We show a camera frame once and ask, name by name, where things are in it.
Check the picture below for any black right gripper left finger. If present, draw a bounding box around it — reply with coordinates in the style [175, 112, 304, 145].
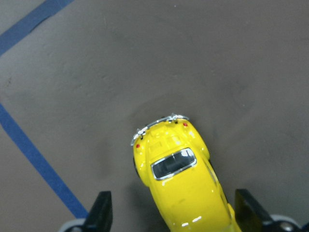
[59, 191, 112, 232]

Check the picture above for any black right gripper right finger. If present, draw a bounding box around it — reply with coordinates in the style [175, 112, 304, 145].
[235, 189, 309, 232]

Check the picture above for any yellow beetle toy car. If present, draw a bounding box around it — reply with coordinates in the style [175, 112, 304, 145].
[131, 114, 240, 232]

